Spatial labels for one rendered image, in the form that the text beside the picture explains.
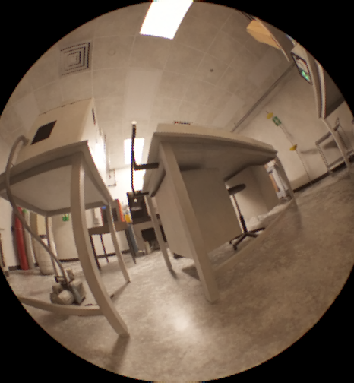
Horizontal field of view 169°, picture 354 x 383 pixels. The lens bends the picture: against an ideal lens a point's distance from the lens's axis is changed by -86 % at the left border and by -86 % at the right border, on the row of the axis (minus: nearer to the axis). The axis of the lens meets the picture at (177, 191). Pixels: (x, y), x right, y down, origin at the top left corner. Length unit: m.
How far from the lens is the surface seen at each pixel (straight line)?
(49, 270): 2.62
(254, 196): 1.61
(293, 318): 0.54
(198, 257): 0.52
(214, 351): 0.50
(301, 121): 4.16
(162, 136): 0.63
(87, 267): 0.51
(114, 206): 2.11
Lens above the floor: 0.45
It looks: 15 degrees up
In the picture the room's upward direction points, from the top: 18 degrees counter-clockwise
